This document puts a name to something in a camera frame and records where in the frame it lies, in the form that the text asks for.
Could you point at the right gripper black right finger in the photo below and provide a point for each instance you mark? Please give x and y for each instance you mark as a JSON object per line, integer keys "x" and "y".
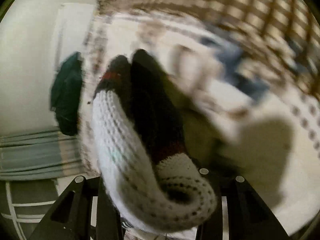
{"x": 240, "y": 214}

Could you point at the brown checkered bedspread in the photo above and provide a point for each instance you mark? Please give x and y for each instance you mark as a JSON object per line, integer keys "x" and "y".
{"x": 280, "y": 34}

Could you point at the teal striped curtain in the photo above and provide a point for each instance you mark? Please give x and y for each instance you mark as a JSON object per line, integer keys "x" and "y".
{"x": 39, "y": 154}

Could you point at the white black knit sock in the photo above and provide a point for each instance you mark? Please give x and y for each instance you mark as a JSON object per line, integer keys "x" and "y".
{"x": 140, "y": 145}

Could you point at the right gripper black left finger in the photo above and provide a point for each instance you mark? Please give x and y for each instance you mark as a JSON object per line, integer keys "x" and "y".
{"x": 82, "y": 211}

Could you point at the window with white frame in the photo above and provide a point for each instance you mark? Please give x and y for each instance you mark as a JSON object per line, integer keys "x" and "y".
{"x": 24, "y": 204}

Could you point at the floral cream bed blanket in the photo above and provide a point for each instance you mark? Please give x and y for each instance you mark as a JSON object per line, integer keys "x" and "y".
{"x": 269, "y": 127}

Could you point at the dark green pillow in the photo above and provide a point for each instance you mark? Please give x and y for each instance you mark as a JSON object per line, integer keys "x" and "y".
{"x": 65, "y": 94}

